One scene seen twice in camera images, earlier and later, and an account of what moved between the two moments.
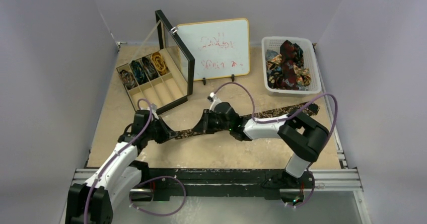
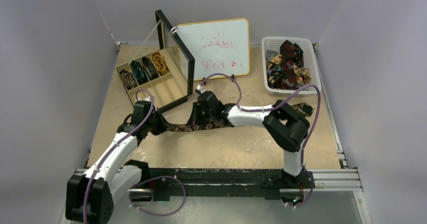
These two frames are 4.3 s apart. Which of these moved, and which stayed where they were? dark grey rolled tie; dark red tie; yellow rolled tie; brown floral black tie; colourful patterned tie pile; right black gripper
Moved: right black gripper; brown floral black tie
Stayed: dark grey rolled tie; yellow rolled tie; dark red tie; colourful patterned tie pile
